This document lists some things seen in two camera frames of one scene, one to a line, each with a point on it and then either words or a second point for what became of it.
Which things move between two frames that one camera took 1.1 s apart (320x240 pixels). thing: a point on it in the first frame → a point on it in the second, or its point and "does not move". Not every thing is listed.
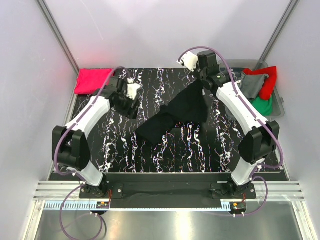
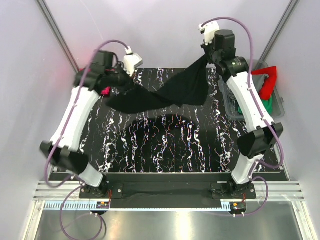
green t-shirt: [265, 107] does not move
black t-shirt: [190, 108] → [188, 88]
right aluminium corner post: [288, 15] does not move
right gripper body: [201, 76] → [211, 55]
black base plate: [167, 190] does not move
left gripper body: [124, 106] → [120, 79]
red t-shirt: [269, 84] does not move
